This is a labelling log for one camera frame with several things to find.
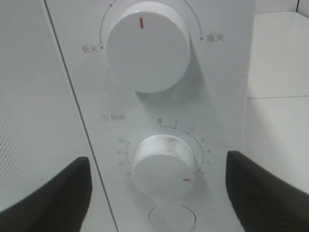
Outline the round white door button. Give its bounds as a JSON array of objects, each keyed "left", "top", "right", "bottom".
[{"left": 148, "top": 203, "right": 197, "bottom": 232}]

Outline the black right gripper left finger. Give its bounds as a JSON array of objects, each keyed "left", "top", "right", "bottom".
[{"left": 0, "top": 157, "right": 92, "bottom": 232}]

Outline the white microwave knob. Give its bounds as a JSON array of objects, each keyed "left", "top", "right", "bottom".
[
  {"left": 105, "top": 1, "right": 191, "bottom": 93},
  {"left": 132, "top": 134, "right": 196, "bottom": 199}
]

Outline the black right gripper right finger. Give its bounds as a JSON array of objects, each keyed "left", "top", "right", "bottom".
[{"left": 225, "top": 151, "right": 309, "bottom": 232}]

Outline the white microwave oven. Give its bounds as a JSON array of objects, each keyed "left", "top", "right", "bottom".
[{"left": 0, "top": 0, "right": 256, "bottom": 232}]

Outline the white microwave door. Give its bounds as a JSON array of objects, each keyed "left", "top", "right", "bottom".
[{"left": 0, "top": 0, "right": 116, "bottom": 232}]

